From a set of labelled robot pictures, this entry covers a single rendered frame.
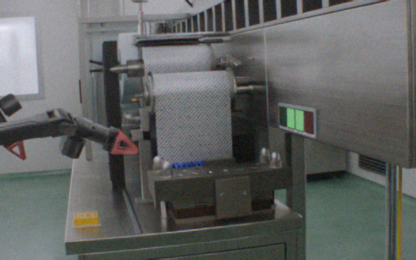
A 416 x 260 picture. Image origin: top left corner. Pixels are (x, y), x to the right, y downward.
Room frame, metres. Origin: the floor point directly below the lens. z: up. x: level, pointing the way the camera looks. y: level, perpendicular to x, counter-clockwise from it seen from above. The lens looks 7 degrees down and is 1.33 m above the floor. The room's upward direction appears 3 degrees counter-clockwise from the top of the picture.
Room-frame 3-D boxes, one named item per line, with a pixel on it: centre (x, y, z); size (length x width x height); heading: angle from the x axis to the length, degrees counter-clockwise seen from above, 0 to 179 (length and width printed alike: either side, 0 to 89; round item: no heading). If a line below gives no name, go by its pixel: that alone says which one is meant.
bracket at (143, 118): (1.72, 0.21, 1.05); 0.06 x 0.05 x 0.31; 102
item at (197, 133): (1.66, 0.03, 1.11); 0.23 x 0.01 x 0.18; 102
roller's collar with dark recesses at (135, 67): (1.93, 0.24, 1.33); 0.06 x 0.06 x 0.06; 12
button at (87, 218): (1.49, 0.35, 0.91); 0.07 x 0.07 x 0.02; 12
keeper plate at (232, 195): (1.46, -0.07, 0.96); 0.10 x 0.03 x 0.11; 102
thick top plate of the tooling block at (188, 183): (1.55, -0.04, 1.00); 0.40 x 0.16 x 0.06; 102
